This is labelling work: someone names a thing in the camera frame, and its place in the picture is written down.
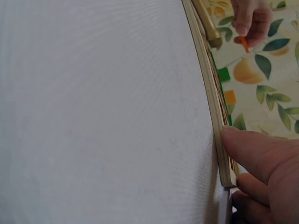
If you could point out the small orange piece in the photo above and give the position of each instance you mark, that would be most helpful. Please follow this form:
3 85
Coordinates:
243 43

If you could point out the person's right hand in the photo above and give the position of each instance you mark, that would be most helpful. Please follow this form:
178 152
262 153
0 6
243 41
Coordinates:
280 182

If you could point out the wooden board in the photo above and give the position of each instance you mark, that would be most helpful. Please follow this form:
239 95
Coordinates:
210 98

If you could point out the wooden rod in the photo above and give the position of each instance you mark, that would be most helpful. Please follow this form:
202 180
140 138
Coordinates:
209 23

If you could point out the green square piece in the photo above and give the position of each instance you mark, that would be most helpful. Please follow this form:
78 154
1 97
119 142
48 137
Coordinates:
224 74

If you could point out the person's left fingers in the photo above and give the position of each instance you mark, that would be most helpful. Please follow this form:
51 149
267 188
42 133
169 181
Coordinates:
252 28

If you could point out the orange square piece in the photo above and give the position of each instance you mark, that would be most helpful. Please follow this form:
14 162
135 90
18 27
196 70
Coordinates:
230 96

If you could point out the person's left hand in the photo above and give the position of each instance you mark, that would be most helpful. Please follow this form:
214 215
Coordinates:
255 18

